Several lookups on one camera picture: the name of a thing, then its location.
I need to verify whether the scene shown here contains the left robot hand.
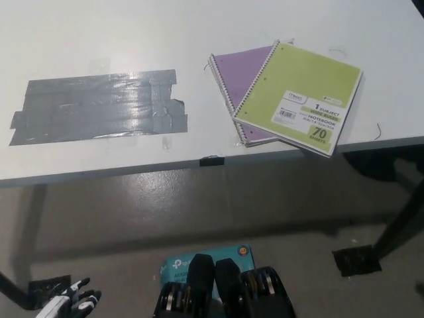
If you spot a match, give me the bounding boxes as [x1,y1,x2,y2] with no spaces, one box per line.
[61,277,103,318]

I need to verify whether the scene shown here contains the purple spiral notebook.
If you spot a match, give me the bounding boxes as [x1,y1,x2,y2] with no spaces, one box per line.
[207,38,295,148]

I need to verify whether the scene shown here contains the green spiral notebook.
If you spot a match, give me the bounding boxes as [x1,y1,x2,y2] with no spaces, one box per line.
[231,39,364,158]

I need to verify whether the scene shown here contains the black robot torso blocks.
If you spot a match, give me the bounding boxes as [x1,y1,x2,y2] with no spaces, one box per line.
[152,253,297,318]

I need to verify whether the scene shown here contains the black table leg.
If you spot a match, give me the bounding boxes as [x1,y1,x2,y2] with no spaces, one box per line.
[0,270,30,299]
[370,178,424,262]

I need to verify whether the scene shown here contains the teal tp-link box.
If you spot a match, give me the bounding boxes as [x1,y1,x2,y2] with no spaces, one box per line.
[158,244,256,299]

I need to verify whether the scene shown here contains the small black tape strip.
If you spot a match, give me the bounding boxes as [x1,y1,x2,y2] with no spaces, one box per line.
[199,156,225,167]

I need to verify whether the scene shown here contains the grey duct tape patch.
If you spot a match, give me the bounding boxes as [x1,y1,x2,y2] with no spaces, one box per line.
[9,68,189,146]

